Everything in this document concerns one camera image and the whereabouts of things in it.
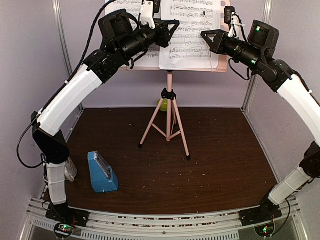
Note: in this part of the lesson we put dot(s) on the sheet music page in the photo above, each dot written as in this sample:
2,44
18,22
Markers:
151,58
187,49

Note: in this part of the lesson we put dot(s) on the aluminium front rail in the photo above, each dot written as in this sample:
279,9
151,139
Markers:
221,225

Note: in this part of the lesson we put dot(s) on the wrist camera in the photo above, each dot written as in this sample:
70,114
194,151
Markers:
234,22
147,11

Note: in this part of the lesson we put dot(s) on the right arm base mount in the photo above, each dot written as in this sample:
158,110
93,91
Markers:
262,217

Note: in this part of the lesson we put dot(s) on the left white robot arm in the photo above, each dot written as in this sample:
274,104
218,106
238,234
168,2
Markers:
125,40

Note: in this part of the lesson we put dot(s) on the green plastic bowl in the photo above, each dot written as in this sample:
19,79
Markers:
164,104

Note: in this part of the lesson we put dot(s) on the pink perforated music stand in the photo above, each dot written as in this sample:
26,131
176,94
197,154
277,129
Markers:
169,123

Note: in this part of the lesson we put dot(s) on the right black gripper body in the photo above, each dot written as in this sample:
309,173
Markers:
223,48

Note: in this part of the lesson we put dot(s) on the patterned ceramic mug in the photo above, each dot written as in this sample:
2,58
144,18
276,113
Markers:
70,170

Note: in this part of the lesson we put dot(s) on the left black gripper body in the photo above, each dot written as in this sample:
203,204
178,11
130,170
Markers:
162,39

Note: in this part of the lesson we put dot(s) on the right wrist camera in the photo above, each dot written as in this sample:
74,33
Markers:
234,22

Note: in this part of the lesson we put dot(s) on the blue metronome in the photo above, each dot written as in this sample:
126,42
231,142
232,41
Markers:
103,178

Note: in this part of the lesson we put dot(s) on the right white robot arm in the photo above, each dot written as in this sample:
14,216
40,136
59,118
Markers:
257,54

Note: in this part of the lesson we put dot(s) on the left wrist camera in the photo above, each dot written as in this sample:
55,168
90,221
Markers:
147,11

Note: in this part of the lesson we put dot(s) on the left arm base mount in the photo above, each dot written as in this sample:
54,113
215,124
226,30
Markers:
67,218

